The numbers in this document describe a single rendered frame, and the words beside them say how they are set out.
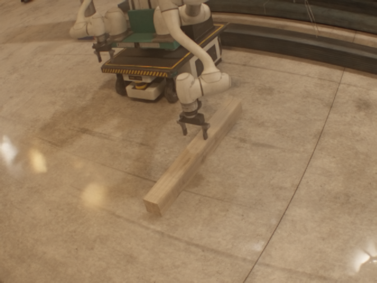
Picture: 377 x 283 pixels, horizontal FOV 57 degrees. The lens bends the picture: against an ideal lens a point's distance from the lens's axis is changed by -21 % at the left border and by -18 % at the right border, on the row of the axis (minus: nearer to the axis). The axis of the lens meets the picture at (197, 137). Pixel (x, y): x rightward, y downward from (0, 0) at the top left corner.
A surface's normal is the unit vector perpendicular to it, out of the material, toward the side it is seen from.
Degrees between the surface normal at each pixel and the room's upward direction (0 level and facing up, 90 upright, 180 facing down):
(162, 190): 0
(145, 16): 90
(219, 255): 0
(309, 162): 0
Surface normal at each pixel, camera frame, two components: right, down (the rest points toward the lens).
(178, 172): -0.16, -0.80
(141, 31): -0.47, 0.58
